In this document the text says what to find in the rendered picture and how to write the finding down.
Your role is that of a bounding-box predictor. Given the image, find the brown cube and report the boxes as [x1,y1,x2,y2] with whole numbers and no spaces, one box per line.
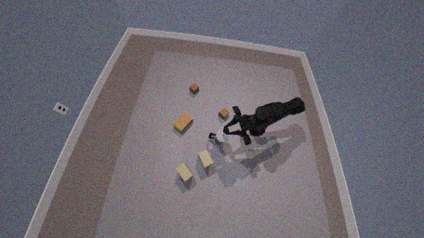
[219,108,229,119]
[189,83,199,94]

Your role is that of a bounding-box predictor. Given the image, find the beige block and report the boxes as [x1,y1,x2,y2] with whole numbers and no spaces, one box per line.
[198,150,213,167]
[176,163,193,181]

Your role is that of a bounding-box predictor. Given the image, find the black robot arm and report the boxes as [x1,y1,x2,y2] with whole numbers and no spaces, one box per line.
[239,97,306,137]

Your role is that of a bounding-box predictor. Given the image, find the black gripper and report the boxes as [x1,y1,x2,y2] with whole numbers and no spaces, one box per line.
[224,106,258,145]

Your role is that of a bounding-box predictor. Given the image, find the orange rectangular block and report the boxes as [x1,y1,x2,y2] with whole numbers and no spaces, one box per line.
[173,113,192,133]

